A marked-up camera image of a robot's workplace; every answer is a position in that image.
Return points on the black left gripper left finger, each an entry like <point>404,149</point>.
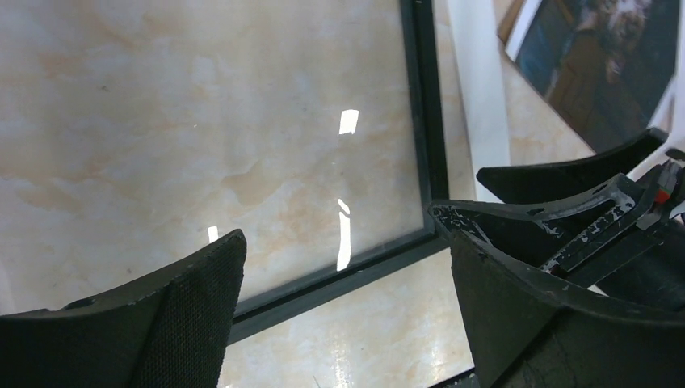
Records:
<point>169,328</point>

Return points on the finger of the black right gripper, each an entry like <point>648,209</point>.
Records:
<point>546,182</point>

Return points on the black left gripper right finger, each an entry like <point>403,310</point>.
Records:
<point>587,291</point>

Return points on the cat photo print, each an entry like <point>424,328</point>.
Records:
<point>607,68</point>

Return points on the black picture frame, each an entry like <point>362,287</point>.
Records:
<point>284,302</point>

